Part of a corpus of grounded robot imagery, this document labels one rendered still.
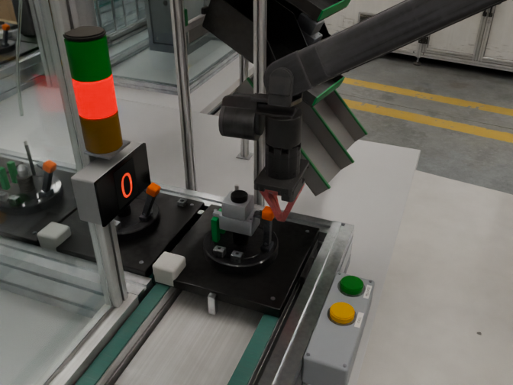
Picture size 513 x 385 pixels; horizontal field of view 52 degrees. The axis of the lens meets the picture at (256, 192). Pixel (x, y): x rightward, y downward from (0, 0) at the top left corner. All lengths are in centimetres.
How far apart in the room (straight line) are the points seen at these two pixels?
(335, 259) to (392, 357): 20
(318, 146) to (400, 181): 34
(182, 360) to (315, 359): 21
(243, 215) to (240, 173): 54
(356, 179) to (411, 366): 61
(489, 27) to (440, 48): 43
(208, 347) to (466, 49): 433
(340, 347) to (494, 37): 424
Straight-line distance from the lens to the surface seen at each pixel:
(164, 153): 157
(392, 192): 141
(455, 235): 130
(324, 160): 119
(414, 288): 112
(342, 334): 87
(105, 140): 72
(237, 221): 93
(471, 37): 494
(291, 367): 82
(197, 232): 104
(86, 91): 70
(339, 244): 104
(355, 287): 93
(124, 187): 76
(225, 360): 88
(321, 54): 78
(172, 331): 93
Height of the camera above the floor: 160
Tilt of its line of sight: 33 degrees down
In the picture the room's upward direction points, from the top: straight up
